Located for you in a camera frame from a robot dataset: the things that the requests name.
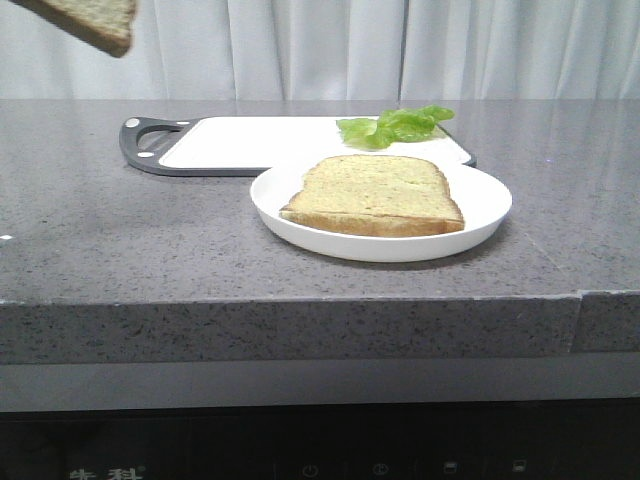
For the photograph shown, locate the green lettuce leaf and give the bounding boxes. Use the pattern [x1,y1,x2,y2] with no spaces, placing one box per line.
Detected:
[336,105,455,150]

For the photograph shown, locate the toasted bread slice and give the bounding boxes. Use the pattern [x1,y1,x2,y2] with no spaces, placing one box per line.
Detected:
[279,155,465,238]
[14,0,137,58]

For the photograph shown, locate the white round plate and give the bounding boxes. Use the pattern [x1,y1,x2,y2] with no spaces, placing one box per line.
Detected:
[250,164,512,263]

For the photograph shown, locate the white cutting board black rim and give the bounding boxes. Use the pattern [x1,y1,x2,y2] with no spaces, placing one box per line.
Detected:
[118,115,478,178]

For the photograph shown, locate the white curtain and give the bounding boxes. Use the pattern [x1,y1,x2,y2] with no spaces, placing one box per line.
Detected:
[1,1,639,101]

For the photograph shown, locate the black appliance control panel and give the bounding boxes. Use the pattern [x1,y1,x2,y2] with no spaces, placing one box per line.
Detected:
[1,400,639,479]

